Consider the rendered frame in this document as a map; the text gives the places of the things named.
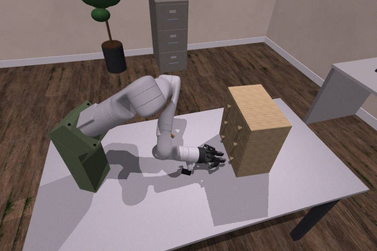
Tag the brown wooden drawer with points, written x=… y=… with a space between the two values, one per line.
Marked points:
x=237 y=144
x=242 y=127
x=231 y=106
x=233 y=158
x=227 y=122
x=224 y=136

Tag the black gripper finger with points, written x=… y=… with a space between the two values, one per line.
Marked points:
x=215 y=162
x=213 y=151

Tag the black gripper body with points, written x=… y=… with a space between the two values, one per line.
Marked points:
x=203 y=156

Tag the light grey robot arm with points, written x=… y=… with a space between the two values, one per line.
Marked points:
x=145 y=96

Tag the brown wooden chest of drawers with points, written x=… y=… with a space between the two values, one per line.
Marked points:
x=268 y=126

